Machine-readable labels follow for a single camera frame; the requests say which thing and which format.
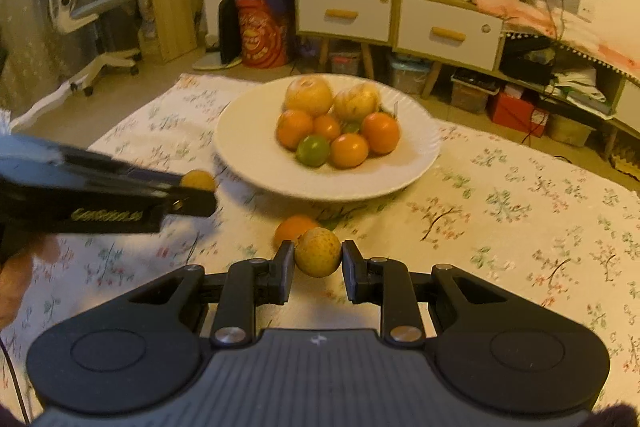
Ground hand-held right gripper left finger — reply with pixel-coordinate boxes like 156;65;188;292
127;241;296;349

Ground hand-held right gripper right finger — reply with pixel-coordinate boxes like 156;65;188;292
341;239;523;348

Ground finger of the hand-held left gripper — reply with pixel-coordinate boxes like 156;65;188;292
150;189;218;219
45;143;184;188

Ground small yellow plum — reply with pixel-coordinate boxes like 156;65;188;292
180;169;217;194

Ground speckled yellow pear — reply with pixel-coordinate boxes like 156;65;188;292
293;228;343;279

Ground white plate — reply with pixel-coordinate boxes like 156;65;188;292
212;74;442;202

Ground small orange tangerine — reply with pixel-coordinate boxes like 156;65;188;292
312;114;342;142

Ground large yellow pear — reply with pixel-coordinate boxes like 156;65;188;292
285;76;334;118
333;82;381;122

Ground person's left hand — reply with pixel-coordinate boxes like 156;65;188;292
0;234;62;329

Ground orange tangerine with leaf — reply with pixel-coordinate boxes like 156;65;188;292
273;215;321;253

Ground floral tablecloth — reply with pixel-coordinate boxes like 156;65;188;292
0;74;640;427

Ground white office chair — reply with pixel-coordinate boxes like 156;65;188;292
30;0;143;98

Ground black upright panel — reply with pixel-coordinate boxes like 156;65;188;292
192;0;244;72

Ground red printed bucket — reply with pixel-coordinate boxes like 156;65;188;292
236;0;291;68

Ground floral curtain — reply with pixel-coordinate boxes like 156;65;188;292
0;0;116;118

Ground clear plastic storage box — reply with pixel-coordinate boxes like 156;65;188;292
387;54;432;95
327;49;362;76
450;69;501;114

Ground red box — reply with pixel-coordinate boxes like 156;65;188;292
487;84;550;138

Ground white cabinet drawer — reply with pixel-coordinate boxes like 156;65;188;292
297;0;393;44
399;0;503;70

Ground beige storage box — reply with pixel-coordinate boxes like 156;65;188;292
545;112;598;148

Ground pile of papers and cloths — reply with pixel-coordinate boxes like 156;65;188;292
552;64;618;115

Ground yellow egg tray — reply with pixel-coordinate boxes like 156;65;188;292
612;142;640;180

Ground pink cloth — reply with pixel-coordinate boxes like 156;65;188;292
470;0;640;72

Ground low wooden bench cabinet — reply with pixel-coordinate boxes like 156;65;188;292
500;27;640;168

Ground black cable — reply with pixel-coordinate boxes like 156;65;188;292
0;337;27;424

